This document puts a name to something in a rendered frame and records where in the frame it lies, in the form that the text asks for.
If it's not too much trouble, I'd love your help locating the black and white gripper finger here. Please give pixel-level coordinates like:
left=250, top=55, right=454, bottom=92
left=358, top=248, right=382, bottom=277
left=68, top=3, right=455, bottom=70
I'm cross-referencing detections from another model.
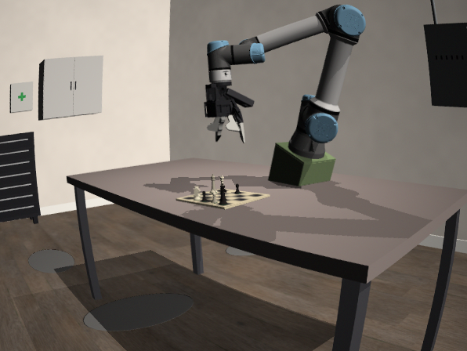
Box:
left=226, top=103, right=245, bottom=143
left=207, top=117, right=226, bottom=142

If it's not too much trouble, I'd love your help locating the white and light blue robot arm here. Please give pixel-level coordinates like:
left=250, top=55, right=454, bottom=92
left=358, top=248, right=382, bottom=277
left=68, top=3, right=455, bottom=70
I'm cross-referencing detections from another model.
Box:
left=207, top=5, right=366, bottom=159

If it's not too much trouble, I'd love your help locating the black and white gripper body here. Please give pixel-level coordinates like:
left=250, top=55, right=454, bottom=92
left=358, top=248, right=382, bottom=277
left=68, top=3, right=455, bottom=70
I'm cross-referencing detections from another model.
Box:
left=204, top=81, right=236, bottom=118

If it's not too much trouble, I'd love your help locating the chessboard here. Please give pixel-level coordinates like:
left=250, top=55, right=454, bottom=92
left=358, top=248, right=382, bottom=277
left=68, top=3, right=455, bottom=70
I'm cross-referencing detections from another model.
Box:
left=176, top=189, right=270, bottom=209

